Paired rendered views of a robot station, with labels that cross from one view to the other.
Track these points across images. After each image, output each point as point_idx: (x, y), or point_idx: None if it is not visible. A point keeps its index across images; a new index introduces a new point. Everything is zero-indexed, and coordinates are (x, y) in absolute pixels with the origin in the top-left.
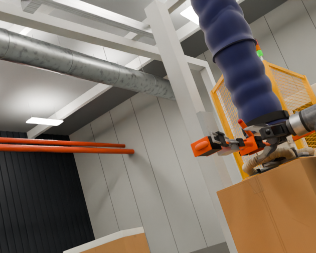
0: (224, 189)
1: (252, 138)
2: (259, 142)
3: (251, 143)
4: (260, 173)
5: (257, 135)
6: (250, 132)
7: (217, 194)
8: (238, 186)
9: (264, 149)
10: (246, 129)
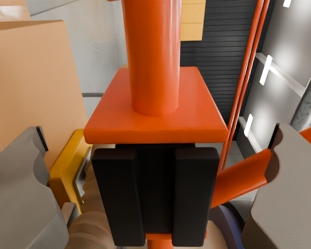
0: (46, 21)
1: (201, 123)
2: (151, 189)
3: (151, 84)
4: (60, 180)
5: (213, 240)
6: (245, 184)
7: (55, 20)
8: None
9: (41, 190)
10: (286, 123)
